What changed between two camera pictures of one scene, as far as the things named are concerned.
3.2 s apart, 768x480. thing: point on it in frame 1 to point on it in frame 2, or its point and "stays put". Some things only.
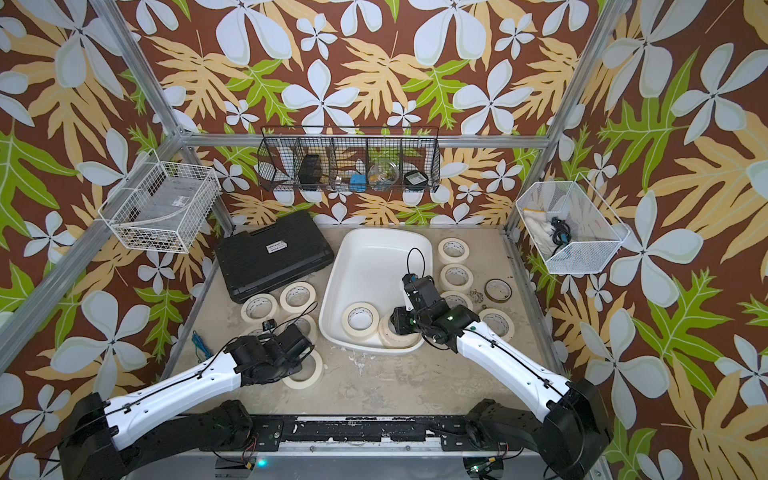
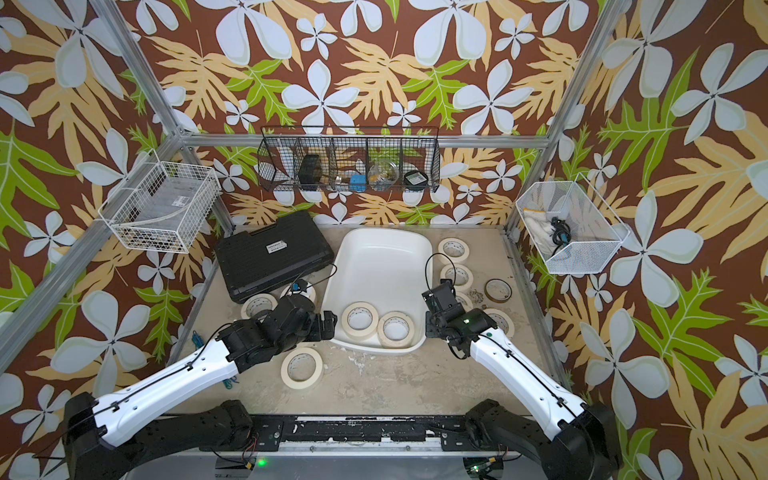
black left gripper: (298, 364) to (319, 333)
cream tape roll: (257, 308) stays put
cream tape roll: (456, 278) stays put
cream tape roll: (452, 251) stays put
